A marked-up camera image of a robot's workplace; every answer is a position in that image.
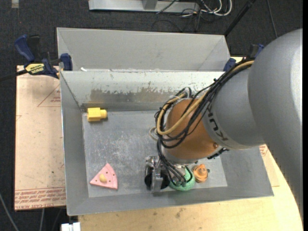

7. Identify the black round object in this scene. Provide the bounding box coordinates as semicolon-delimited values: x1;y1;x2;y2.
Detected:
144;167;170;190

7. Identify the green speckled ball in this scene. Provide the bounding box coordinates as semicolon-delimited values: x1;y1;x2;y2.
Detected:
169;167;196;192

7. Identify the orange toy animal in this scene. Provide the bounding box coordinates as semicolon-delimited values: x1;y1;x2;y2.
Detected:
192;163;209;183

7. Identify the grey metal bin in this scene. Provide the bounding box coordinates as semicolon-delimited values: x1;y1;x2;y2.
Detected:
56;27;274;217

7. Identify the pink toy wedge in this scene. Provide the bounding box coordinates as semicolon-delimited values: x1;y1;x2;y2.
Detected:
89;162;119;191

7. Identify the yellow toy block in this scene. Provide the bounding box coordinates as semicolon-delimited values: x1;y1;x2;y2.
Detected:
87;107;108;123

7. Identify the brown cardboard board, red print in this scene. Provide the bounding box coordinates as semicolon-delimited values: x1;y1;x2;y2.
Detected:
14;65;280;211

